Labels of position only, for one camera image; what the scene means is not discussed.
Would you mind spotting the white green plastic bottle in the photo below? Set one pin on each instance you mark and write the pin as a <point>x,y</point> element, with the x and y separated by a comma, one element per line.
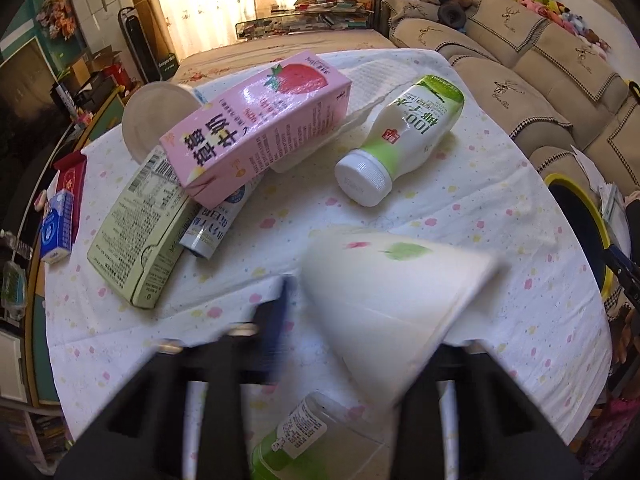
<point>410,125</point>

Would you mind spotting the yellow rimmed trash bin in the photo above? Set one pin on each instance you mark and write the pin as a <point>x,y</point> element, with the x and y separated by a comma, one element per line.
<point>575,210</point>

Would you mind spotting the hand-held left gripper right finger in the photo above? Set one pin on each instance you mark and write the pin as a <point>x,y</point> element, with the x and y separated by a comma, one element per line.
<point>450,410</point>

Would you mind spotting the white cabinet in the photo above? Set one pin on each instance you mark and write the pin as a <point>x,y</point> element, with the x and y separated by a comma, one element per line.
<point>97,0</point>

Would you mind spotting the cluttered glass table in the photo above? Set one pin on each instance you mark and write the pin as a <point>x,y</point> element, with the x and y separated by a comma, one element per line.
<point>310,15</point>

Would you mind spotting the floral bed sheet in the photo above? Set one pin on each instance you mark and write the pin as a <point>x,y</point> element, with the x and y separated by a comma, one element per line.
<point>300,42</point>

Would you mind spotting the black standing fan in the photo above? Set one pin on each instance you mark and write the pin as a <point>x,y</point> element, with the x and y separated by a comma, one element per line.
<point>131,45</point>

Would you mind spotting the stack of papers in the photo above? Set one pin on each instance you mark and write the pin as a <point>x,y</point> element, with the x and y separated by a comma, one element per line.
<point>600,180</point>

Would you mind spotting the white printed paper sheet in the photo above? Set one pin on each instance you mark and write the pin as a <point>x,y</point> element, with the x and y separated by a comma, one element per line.
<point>385,80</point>

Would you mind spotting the small blue white box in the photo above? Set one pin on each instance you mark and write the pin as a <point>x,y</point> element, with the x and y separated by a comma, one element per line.
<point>56,230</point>

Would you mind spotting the pink patterned clothing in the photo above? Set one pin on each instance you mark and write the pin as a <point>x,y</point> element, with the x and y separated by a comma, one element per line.
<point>610,430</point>

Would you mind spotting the red box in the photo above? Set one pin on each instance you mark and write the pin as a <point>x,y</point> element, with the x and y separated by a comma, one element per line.
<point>70,175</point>

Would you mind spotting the beige sofa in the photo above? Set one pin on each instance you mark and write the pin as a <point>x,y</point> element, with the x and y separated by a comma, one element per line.
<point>550,70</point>

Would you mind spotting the white round lid cup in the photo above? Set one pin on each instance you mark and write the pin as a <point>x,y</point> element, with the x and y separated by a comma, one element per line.
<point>150,120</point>

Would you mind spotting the pink strawberry milk carton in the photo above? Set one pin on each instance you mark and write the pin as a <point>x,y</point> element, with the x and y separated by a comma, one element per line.
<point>250,125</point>

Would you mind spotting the clear plastic bottle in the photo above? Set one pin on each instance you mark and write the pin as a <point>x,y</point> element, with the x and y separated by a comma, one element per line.
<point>15,247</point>

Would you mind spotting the white paper cup leaf print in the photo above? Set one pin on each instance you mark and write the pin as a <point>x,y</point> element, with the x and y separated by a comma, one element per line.
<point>390,310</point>

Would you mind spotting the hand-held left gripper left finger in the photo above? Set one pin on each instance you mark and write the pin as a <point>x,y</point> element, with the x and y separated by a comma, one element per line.
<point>276,320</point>

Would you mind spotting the white dotted tablecloth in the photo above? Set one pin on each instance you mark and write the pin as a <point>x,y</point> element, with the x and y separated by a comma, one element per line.
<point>450,220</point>

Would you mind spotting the light patterned curtain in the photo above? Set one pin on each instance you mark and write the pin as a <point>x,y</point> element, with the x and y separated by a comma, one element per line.
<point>240,0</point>

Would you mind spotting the pale green cardboard box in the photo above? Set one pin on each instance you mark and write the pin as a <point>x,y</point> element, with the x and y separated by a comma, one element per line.
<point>135,235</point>

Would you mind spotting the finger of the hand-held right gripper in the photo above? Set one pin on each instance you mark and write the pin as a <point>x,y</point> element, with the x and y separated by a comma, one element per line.
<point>622,267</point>

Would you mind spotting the artificial flower decoration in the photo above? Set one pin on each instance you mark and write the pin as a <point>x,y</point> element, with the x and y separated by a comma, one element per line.
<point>55,12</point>

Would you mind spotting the row of plush toys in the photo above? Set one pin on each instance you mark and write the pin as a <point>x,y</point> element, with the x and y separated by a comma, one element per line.
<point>540,0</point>

